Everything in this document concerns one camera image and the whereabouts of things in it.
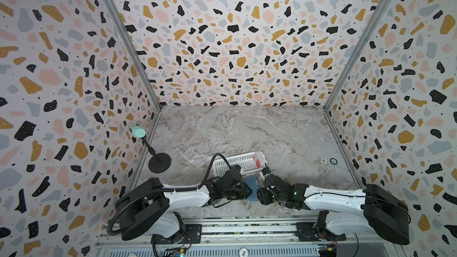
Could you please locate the white plastic basket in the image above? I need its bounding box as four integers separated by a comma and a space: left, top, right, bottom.
213, 152, 262, 177

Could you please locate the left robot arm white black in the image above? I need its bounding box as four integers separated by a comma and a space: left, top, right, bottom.
107, 167, 253, 241

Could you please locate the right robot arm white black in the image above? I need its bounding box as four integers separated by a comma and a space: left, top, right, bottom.
257, 167, 411, 245

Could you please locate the stack of red-circle cards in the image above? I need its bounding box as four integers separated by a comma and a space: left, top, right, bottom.
253, 151, 267, 169

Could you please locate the black stand with green ball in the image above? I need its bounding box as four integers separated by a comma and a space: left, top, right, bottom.
129, 124, 171, 174

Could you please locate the black corrugated cable hose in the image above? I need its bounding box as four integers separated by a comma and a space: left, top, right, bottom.
106, 153, 233, 236

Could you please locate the aluminium rail base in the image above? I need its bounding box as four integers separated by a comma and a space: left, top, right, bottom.
91, 215, 406, 257

